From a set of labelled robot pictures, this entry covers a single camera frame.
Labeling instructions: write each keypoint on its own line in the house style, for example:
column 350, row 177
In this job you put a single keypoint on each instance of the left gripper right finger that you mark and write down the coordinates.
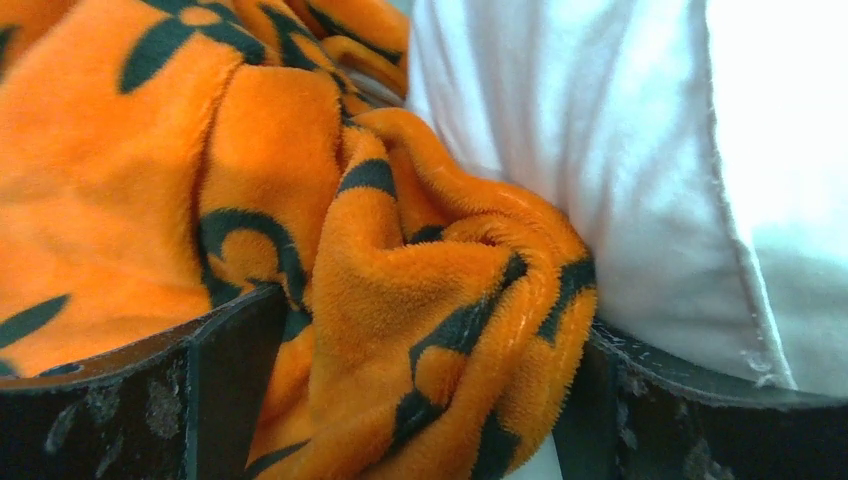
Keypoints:
column 637, row 412

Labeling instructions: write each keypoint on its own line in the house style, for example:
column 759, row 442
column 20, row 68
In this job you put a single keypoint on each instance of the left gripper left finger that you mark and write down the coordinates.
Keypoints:
column 182, row 404

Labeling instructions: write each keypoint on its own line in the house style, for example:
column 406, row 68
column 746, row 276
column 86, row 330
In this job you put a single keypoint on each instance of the orange patterned pillowcase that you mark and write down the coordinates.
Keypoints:
column 161, row 158

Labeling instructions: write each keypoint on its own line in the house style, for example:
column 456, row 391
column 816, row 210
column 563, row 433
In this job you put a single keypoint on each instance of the white pillow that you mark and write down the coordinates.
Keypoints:
column 698, row 147

